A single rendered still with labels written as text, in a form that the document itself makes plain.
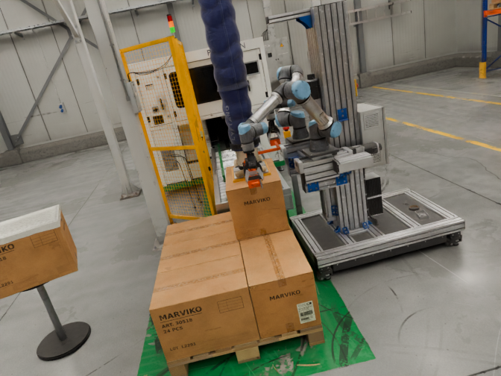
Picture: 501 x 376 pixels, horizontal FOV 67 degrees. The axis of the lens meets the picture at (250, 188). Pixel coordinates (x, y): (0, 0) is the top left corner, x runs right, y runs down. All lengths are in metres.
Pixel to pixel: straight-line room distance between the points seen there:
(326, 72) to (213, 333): 1.98
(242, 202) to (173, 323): 0.93
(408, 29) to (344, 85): 10.92
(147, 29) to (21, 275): 9.82
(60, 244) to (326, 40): 2.37
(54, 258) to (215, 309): 1.21
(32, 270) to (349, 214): 2.43
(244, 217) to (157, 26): 9.76
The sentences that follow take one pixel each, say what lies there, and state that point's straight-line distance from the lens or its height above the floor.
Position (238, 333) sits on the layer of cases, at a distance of 2.50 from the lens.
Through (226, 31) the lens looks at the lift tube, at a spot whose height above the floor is 1.98.
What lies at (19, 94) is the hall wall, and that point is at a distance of 12.94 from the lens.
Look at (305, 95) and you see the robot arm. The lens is 2.50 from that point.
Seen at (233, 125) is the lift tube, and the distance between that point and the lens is 2.79.
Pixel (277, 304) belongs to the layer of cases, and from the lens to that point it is 2.42.
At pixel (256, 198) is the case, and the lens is 2.71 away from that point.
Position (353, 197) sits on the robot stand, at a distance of 3.29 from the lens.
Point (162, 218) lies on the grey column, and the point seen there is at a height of 0.31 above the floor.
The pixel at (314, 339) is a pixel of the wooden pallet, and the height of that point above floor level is 0.05.
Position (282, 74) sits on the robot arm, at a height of 1.58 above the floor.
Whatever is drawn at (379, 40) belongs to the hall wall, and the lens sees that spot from 13.45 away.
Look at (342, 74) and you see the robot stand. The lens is 3.04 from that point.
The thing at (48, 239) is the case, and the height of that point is 0.91.
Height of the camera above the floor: 1.84
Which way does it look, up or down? 20 degrees down
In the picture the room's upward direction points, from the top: 12 degrees counter-clockwise
